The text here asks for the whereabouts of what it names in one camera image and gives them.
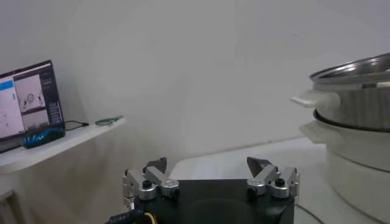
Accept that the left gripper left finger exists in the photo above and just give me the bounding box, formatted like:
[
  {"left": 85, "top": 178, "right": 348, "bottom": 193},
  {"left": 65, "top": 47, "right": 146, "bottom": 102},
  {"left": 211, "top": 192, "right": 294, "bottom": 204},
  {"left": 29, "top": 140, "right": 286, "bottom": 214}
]
[{"left": 121, "top": 156, "right": 181, "bottom": 211}]

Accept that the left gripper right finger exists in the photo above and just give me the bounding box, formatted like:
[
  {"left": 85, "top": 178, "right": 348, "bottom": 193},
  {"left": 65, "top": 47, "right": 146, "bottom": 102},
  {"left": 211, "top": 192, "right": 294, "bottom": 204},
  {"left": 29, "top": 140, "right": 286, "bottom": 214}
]
[{"left": 246, "top": 156, "right": 301, "bottom": 200}]

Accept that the white electric cooker base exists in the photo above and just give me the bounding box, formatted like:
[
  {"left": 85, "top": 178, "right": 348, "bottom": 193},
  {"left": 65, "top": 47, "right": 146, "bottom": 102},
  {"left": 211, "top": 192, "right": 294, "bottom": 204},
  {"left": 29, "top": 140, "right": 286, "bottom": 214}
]
[{"left": 298, "top": 120, "right": 390, "bottom": 224}]

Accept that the white side table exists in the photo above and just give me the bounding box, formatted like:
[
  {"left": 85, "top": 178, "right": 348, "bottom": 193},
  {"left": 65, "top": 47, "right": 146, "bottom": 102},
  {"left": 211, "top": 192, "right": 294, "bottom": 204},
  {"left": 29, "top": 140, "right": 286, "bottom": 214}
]
[{"left": 0, "top": 117, "right": 127, "bottom": 224}]

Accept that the blue oblong device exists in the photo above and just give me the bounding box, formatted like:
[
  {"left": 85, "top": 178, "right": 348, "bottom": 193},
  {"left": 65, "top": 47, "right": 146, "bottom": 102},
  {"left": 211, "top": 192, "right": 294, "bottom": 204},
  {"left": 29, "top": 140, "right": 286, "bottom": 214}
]
[{"left": 21, "top": 127, "right": 66, "bottom": 149}]

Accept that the black laptop with lit screen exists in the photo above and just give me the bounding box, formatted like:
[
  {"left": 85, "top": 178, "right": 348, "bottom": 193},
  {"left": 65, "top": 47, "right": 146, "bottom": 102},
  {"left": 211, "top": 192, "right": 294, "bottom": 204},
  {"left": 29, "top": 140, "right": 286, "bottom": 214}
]
[{"left": 0, "top": 60, "right": 65, "bottom": 153}]

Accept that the black cable with plug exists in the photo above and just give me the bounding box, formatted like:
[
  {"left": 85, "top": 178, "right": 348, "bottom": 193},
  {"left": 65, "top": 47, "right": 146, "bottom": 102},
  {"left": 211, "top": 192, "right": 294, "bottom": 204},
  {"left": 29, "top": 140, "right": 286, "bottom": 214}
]
[{"left": 63, "top": 120, "right": 90, "bottom": 131}]

